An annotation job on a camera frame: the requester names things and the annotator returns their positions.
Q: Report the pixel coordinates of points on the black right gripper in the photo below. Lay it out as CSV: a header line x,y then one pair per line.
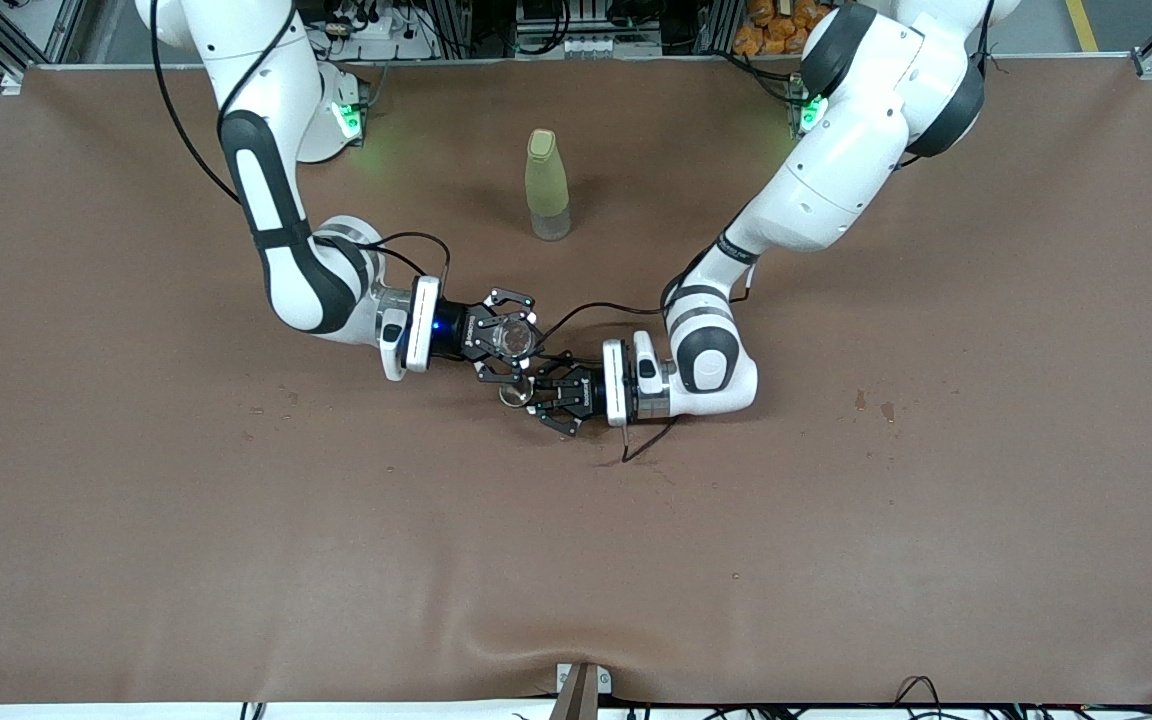
x,y
456,329

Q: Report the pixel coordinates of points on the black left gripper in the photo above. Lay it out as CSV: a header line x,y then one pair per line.
x,y
588,391

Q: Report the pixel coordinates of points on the clear glass beaker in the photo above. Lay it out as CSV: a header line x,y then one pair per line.
x,y
514,336

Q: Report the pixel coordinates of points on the steel jigger measuring cup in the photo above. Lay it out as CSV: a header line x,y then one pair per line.
x,y
514,396

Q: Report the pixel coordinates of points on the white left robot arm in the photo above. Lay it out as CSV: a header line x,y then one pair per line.
x,y
836,170

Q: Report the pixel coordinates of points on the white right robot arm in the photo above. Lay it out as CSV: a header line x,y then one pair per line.
x,y
266,60

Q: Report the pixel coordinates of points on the green frosted bottle shaker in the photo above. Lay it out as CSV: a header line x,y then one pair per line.
x,y
547,180

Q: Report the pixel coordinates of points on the brown table mat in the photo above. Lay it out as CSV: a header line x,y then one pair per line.
x,y
576,550

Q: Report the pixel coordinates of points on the white power strip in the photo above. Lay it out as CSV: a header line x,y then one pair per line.
x,y
376,30

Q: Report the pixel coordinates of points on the orange packets pile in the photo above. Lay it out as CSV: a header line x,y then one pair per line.
x,y
766,30

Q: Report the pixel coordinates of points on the metal table edge bracket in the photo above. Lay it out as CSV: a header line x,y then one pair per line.
x,y
581,695

